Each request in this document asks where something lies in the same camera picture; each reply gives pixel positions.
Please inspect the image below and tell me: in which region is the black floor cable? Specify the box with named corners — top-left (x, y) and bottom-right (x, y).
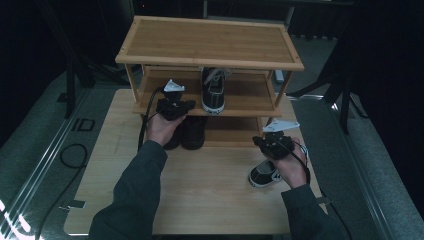
top-left (34, 143), bottom-right (89, 240)

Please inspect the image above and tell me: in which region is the left hand-held gripper cable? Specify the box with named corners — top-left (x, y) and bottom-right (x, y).
top-left (137, 86), bottom-right (167, 152)

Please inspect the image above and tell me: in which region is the person's right hand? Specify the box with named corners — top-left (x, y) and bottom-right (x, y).
top-left (266, 139), bottom-right (309, 190)

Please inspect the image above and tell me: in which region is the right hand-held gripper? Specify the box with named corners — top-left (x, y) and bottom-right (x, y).
top-left (252, 119), bottom-right (301, 160)

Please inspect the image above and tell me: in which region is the person's left hand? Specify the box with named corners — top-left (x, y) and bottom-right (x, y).
top-left (145, 113), bottom-right (186, 148)

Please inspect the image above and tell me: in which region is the black metal stand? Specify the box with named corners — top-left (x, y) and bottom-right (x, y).
top-left (286, 33), bottom-right (369, 135)
top-left (33, 0), bottom-right (131, 119)

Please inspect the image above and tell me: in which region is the dark tape piece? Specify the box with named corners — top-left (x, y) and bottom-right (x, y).
top-left (58, 199), bottom-right (87, 212)

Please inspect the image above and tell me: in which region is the black and white sneaker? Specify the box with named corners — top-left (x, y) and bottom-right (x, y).
top-left (248, 143), bottom-right (309, 189)
top-left (200, 67), bottom-right (234, 115)

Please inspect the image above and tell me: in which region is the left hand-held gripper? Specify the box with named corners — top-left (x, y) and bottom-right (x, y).
top-left (155, 79), bottom-right (197, 122)

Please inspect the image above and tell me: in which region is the wooden three-tier shoe rack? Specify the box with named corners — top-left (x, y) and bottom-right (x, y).
top-left (114, 15), bottom-right (305, 149)

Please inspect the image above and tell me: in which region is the metal floor rail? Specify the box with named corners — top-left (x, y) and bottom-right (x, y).
top-left (328, 96), bottom-right (401, 240)
top-left (0, 87), bottom-right (95, 240)

